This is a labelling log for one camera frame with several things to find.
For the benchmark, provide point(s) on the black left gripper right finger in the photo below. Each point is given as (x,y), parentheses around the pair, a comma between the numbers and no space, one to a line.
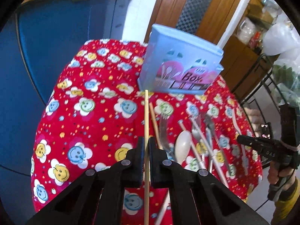
(197,197)

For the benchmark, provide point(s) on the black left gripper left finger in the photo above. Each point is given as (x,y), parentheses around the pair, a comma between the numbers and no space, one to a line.
(95,197)

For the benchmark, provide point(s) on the light wooden chopstick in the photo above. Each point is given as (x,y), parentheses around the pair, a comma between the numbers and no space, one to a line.
(146,158)

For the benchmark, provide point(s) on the white plastic spoon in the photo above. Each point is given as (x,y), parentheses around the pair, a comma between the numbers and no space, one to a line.
(182,146)

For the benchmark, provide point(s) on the silver metal fork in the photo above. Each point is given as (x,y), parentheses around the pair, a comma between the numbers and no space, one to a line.
(163,135)

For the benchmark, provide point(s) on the brown wooden chopstick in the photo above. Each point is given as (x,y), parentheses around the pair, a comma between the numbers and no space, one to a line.
(156,130)

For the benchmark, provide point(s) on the blue kitchen counter cabinet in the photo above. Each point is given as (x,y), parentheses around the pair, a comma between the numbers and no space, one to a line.
(36,43)

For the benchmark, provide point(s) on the person's right hand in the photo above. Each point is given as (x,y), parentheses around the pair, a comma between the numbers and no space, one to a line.
(274,174)

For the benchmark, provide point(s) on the silver fork on right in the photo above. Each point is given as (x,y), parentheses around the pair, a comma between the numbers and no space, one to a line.
(201,146)

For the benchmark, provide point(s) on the dark metal spoon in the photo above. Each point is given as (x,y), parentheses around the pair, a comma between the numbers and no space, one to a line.
(210,126)

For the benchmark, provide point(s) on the bag of green vegetables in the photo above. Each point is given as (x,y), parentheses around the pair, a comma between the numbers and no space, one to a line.
(285,74)

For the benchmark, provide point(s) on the red smiley-flower tablecloth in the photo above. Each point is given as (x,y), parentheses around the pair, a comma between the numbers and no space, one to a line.
(95,115)

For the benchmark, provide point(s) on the wooden shelf cabinet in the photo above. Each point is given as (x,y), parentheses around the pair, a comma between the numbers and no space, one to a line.
(243,67)

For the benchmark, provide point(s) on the red sauce bottle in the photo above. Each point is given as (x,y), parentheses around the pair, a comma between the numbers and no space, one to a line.
(254,40)

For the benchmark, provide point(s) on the white plastic bag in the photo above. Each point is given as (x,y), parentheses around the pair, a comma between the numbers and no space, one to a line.
(281,36)

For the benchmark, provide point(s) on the clear plastic jug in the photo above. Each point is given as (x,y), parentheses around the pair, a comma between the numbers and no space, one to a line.
(246,30)

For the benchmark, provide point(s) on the blue plastic utensil box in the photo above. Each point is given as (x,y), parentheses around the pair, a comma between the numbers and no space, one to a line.
(179,63)

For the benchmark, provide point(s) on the wooden door with glass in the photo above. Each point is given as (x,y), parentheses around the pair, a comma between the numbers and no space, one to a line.
(206,19)

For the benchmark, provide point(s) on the black wire rack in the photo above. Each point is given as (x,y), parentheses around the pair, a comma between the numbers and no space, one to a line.
(257,90)

